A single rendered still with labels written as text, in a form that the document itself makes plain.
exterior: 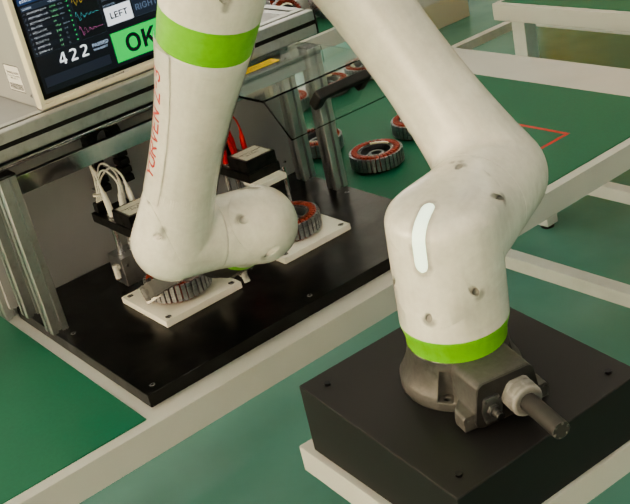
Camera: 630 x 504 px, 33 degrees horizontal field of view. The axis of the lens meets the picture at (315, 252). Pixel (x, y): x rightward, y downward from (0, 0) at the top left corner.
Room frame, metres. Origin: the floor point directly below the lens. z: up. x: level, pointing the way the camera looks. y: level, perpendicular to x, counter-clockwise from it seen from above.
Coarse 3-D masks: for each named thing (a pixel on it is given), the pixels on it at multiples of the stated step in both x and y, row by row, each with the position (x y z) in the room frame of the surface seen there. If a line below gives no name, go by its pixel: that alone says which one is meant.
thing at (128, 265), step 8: (128, 248) 1.74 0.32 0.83; (112, 256) 1.72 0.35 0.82; (120, 256) 1.71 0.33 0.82; (128, 256) 1.71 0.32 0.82; (112, 264) 1.73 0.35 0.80; (120, 264) 1.70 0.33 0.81; (128, 264) 1.70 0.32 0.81; (136, 264) 1.71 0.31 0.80; (128, 272) 1.70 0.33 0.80; (136, 272) 1.71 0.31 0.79; (144, 272) 1.72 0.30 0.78; (128, 280) 1.70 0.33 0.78; (136, 280) 1.71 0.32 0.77
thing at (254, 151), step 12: (228, 156) 1.82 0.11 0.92; (240, 156) 1.81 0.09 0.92; (252, 156) 1.79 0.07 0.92; (264, 156) 1.79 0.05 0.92; (228, 168) 1.82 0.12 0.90; (240, 168) 1.79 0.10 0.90; (252, 168) 1.78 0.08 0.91; (264, 168) 1.79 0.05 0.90; (276, 168) 1.80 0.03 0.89; (228, 180) 1.86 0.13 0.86; (240, 180) 1.79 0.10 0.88; (252, 180) 1.77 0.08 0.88; (264, 180) 1.77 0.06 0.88; (276, 180) 1.77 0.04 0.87
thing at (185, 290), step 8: (144, 280) 1.61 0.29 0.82; (192, 280) 1.57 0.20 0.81; (200, 280) 1.58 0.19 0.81; (208, 280) 1.60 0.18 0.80; (176, 288) 1.56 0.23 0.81; (184, 288) 1.56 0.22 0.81; (192, 288) 1.57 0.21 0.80; (200, 288) 1.58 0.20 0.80; (168, 296) 1.56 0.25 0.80; (176, 296) 1.57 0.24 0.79; (184, 296) 1.56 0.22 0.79; (192, 296) 1.57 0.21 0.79
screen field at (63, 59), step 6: (72, 48) 1.72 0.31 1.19; (78, 48) 1.73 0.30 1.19; (84, 48) 1.73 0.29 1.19; (60, 54) 1.71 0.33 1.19; (66, 54) 1.72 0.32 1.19; (72, 54) 1.72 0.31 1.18; (78, 54) 1.73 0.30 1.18; (84, 54) 1.73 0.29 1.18; (90, 54) 1.74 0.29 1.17; (60, 60) 1.71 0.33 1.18; (66, 60) 1.71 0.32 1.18; (72, 60) 1.72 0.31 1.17; (78, 60) 1.73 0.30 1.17; (60, 66) 1.71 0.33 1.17
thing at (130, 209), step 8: (128, 200) 1.78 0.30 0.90; (136, 200) 1.71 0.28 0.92; (120, 208) 1.69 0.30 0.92; (128, 208) 1.68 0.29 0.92; (136, 208) 1.67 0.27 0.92; (96, 216) 1.74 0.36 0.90; (104, 216) 1.73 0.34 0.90; (120, 216) 1.66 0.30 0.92; (128, 216) 1.64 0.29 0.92; (104, 224) 1.72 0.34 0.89; (112, 224) 1.69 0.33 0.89; (120, 224) 1.67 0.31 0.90; (128, 224) 1.65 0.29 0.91; (112, 232) 1.72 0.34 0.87; (120, 232) 1.67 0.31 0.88; (128, 232) 1.65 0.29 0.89; (128, 240) 1.73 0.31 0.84; (120, 248) 1.72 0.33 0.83
